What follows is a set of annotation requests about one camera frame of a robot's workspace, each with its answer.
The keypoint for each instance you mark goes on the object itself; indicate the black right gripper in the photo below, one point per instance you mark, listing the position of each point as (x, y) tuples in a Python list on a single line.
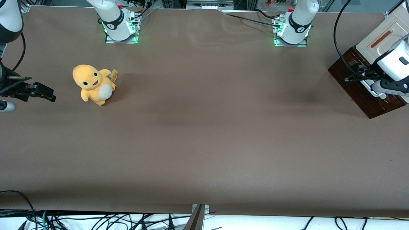
[(7, 85)]

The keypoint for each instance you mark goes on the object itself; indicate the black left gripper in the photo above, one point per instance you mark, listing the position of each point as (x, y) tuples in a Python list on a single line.
[(365, 72)]

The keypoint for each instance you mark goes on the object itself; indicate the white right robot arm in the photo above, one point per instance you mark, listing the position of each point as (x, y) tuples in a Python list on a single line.
[(115, 22)]

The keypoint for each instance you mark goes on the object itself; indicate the cream drawer cabinet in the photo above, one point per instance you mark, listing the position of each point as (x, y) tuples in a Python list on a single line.
[(391, 25)]

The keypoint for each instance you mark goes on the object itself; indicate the brown wooden strip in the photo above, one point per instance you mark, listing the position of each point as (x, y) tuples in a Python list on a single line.
[(381, 38)]

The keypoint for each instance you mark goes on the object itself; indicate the yellow plush toy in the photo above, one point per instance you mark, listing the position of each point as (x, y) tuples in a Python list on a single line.
[(92, 83)]

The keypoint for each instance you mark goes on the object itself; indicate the yellow plush toy tag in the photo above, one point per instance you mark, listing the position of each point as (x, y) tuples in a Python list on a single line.
[(114, 75)]

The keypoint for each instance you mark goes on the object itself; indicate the orange small object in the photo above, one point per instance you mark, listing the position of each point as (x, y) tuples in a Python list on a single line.
[(267, 3)]

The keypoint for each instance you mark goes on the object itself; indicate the grey equipment box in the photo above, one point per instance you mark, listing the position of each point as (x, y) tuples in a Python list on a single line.
[(209, 4)]

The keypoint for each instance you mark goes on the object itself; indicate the brown table cover sheet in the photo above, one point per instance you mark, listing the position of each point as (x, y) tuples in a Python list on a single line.
[(204, 134)]

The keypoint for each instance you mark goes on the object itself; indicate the aluminium profile bar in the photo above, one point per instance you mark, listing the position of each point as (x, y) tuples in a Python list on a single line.
[(195, 222)]

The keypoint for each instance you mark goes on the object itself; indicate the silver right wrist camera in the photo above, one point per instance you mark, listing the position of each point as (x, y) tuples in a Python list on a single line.
[(6, 106)]

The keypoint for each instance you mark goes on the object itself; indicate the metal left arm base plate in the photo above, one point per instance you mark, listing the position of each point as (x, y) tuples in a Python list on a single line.
[(290, 45)]

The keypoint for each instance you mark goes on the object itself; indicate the metal table corner bracket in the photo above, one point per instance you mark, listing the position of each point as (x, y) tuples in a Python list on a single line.
[(25, 9)]

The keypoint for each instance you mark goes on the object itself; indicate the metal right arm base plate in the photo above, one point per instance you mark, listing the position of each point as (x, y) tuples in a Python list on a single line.
[(121, 42)]

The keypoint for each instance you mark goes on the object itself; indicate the silver mounting bracket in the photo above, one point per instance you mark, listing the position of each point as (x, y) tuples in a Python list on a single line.
[(207, 209)]

